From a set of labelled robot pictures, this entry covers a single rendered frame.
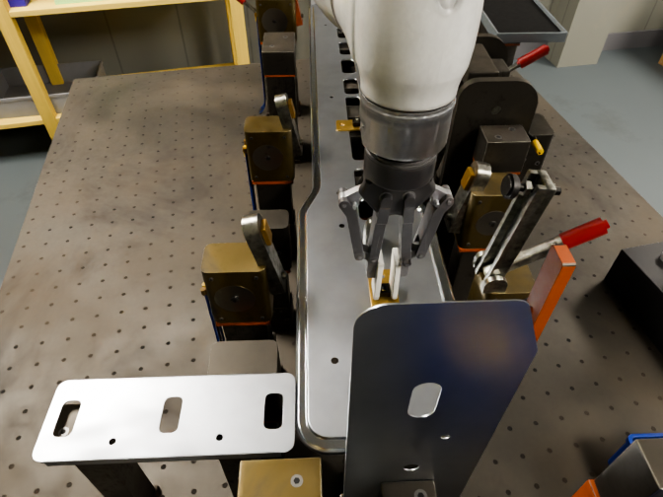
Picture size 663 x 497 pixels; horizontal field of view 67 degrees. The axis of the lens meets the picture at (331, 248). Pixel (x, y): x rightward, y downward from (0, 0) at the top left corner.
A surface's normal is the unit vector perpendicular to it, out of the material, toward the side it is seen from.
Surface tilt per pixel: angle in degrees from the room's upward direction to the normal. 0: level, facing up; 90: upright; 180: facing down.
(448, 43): 89
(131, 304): 0
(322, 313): 0
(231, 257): 0
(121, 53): 90
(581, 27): 90
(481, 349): 90
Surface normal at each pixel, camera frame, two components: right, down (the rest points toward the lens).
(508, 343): 0.04, 0.71
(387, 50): -0.53, 0.62
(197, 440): 0.00, -0.70
